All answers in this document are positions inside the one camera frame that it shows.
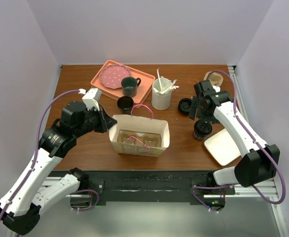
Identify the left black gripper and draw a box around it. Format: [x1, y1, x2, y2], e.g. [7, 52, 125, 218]
[74, 104, 117, 137]

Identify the black cup lid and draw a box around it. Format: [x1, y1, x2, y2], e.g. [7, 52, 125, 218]
[194, 120, 212, 134]

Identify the black plastic cup stack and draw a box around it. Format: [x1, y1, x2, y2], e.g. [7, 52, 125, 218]
[117, 96, 134, 115]

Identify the cream and pink paper bag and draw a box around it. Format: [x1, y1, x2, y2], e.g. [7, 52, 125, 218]
[109, 105, 170, 157]

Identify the brown cardboard cup carrier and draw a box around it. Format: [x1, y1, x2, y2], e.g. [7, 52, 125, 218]
[117, 130, 162, 147]
[204, 72, 223, 92]

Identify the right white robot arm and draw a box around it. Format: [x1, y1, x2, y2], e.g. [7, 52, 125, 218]
[188, 80, 280, 194]

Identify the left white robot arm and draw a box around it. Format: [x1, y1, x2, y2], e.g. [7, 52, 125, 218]
[0, 101, 117, 236]

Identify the white cylindrical container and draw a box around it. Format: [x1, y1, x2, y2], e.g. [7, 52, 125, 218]
[151, 79, 172, 110]

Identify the dark green mug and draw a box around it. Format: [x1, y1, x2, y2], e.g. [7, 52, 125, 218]
[121, 77, 141, 98]

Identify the pink polka dot plate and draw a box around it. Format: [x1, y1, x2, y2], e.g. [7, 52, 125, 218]
[99, 64, 131, 89]

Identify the white square plate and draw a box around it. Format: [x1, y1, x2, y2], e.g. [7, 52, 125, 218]
[204, 129, 240, 166]

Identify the white wrapped straw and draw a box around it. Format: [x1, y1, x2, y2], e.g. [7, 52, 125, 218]
[157, 68, 164, 94]

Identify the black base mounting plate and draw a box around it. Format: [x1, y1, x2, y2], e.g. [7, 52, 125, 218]
[60, 170, 234, 207]

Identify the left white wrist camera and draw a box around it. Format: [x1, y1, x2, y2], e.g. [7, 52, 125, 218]
[79, 88, 102, 111]

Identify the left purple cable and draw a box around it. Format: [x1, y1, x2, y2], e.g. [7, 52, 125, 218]
[0, 89, 86, 237]

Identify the aluminium frame rail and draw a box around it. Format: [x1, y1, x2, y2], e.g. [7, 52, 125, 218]
[227, 65, 249, 121]

